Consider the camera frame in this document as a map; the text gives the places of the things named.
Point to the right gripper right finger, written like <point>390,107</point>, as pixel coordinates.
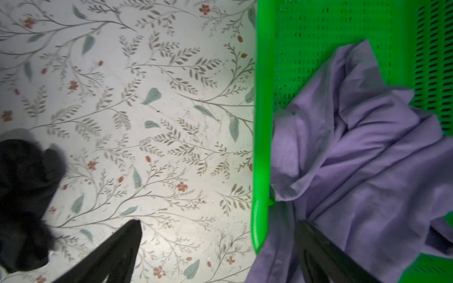
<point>322,261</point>

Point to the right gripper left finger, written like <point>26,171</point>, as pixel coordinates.
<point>111,262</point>

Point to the black t shirt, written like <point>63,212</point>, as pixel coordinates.
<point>30,178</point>

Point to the purple t shirt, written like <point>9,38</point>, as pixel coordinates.
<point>371,173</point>

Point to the floral table mat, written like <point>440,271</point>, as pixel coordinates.
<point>152,103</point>

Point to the green plastic basket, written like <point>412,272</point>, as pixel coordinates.
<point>413,45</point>

